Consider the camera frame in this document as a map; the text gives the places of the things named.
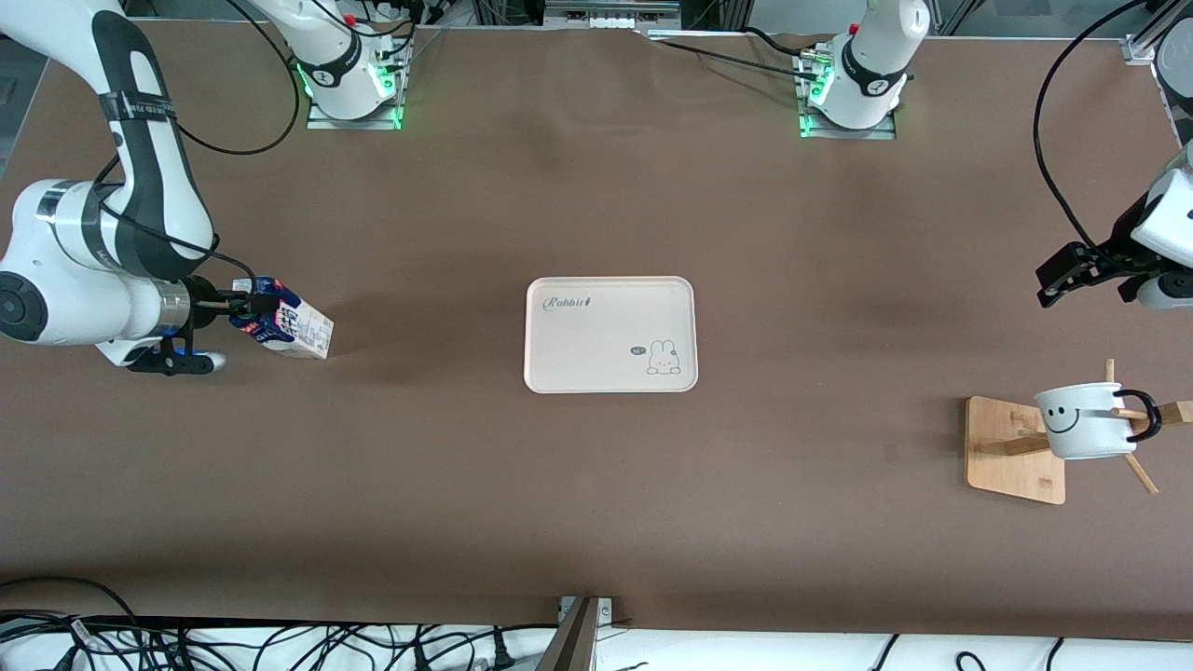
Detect blue white milk carton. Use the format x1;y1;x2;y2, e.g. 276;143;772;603
229;275;335;361

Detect cream rabbit print tray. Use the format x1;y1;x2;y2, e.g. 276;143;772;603
524;276;699;394

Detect black base power cable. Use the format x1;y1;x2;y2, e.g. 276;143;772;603
641;26;826;85

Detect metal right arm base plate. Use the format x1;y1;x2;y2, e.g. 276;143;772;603
306;45;405;131

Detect grey power strip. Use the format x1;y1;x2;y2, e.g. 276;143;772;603
543;0;683;29

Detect wooden cup stand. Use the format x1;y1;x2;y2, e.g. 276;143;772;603
965;359;1193;506

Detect tangled black cable bundle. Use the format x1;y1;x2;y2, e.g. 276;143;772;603
0;576;560;671

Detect aluminium frame corner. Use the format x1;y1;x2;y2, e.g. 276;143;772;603
1121;0;1177;66

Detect white smiley face cup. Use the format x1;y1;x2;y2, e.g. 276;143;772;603
1034;382;1164;461

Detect aluminium profile post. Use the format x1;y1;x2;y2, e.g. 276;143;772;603
536;595;616;671

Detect white bottom board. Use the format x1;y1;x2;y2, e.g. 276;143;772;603
0;623;1193;671

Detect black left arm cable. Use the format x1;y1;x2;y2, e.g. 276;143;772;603
1034;0;1157;267

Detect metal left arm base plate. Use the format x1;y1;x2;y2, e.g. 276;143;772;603
795;51;898;142

